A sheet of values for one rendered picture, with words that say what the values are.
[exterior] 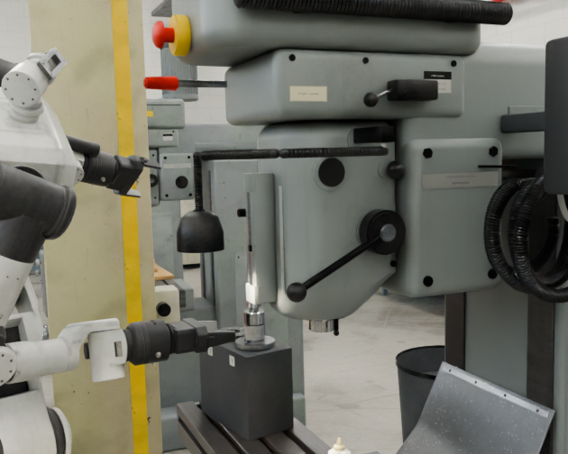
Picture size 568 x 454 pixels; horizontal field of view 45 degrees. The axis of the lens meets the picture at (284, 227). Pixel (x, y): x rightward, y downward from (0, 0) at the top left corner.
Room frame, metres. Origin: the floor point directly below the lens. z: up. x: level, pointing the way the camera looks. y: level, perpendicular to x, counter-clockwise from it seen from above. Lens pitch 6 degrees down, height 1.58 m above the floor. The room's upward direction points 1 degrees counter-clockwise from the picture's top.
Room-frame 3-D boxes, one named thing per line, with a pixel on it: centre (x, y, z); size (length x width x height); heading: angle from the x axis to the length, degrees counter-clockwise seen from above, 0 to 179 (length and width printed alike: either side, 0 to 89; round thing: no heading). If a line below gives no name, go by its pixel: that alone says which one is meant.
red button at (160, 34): (1.03, 0.17, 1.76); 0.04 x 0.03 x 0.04; 23
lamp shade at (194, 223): (1.03, 0.13, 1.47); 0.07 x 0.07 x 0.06
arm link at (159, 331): (1.40, 0.24, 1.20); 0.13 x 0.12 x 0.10; 27
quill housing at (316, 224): (1.14, -0.07, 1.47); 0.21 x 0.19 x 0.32; 23
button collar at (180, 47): (1.04, 0.15, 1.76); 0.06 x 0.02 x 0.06; 23
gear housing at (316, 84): (1.15, -0.10, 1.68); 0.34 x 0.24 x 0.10; 113
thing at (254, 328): (1.48, 0.07, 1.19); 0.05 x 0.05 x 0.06
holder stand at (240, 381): (1.53, 0.10, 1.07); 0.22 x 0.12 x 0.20; 34
